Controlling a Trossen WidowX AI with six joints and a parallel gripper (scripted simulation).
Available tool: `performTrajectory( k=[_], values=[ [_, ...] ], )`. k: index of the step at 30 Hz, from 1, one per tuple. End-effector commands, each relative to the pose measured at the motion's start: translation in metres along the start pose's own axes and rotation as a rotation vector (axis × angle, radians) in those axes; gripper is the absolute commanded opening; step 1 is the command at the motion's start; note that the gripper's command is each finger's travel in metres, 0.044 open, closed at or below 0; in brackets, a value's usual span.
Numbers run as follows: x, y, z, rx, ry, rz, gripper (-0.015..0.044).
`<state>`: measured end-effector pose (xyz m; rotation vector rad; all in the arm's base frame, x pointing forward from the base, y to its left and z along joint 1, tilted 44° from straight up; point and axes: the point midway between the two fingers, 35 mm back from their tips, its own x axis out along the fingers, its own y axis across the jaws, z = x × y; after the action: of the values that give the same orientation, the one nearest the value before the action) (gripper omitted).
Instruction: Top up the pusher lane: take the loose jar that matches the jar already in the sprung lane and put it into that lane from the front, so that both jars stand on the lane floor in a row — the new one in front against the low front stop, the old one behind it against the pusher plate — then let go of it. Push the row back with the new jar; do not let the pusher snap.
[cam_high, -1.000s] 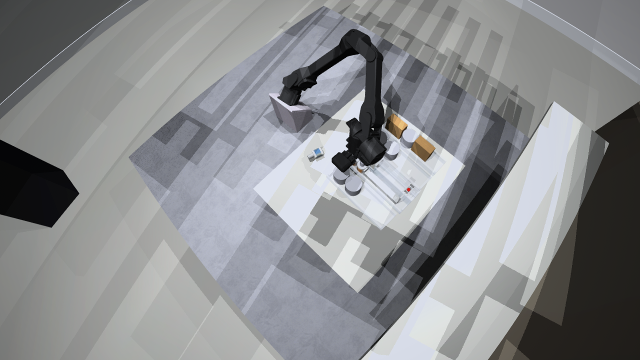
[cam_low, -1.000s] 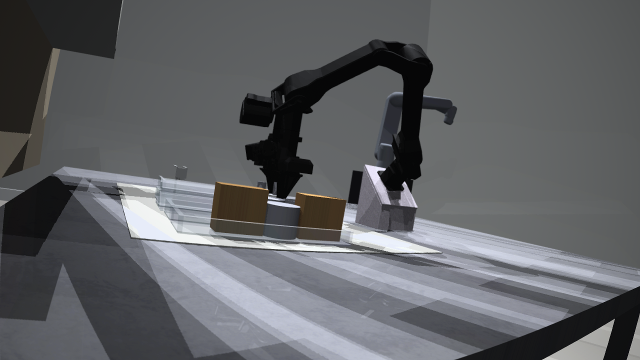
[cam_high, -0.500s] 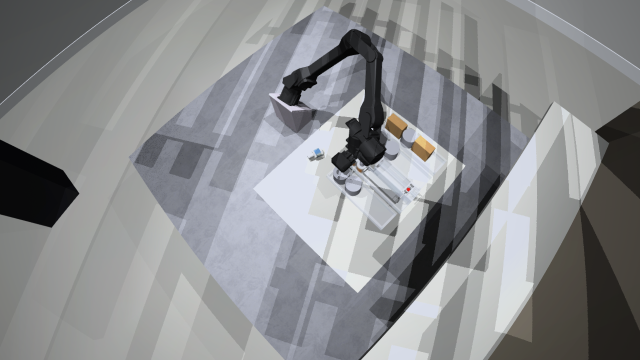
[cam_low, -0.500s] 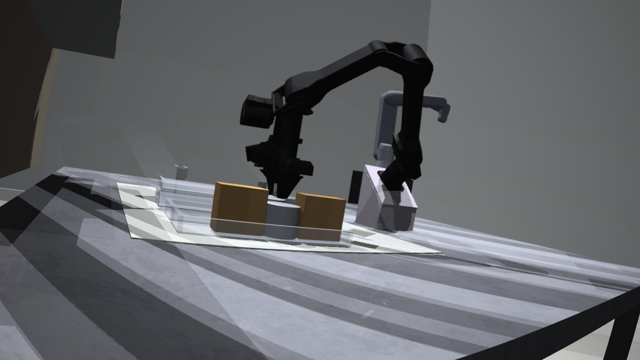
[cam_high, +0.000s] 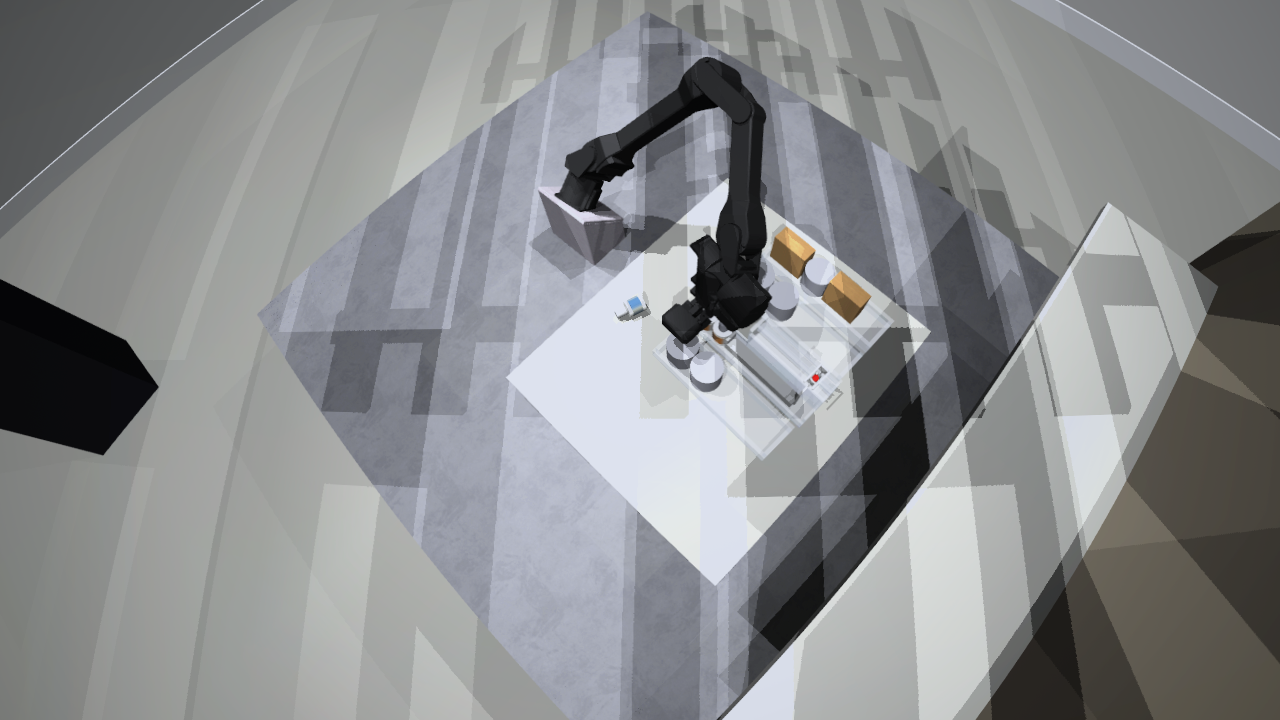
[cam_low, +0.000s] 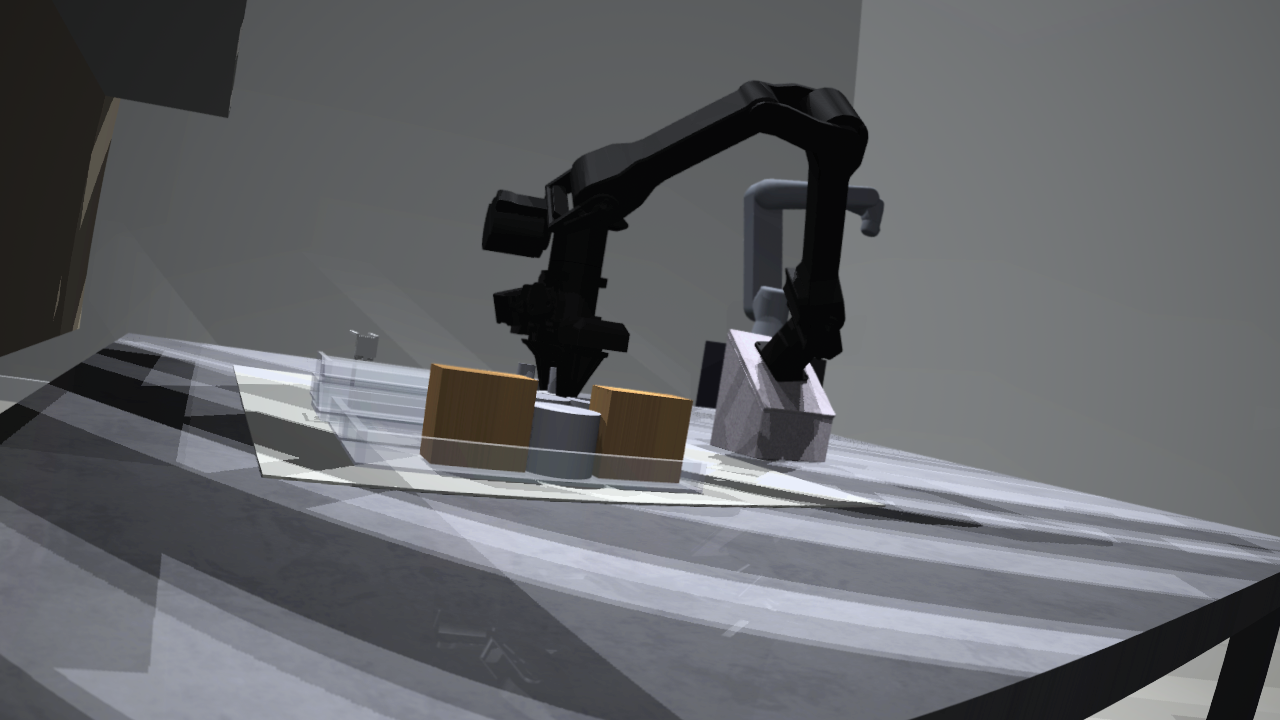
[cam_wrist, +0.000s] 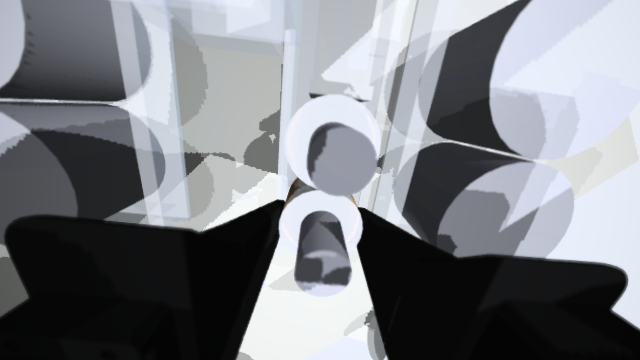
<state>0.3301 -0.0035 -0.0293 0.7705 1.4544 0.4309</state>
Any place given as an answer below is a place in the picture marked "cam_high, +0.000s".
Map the brown wooden block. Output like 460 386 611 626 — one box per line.
771 225 817 278
820 272 872 323

